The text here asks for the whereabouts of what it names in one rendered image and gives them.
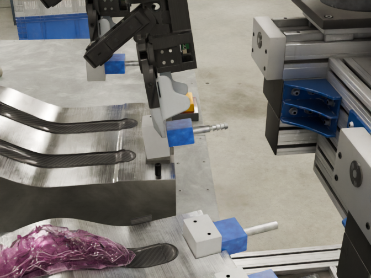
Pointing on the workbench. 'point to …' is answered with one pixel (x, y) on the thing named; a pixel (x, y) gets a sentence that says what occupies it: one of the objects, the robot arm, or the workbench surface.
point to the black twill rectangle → (141, 220)
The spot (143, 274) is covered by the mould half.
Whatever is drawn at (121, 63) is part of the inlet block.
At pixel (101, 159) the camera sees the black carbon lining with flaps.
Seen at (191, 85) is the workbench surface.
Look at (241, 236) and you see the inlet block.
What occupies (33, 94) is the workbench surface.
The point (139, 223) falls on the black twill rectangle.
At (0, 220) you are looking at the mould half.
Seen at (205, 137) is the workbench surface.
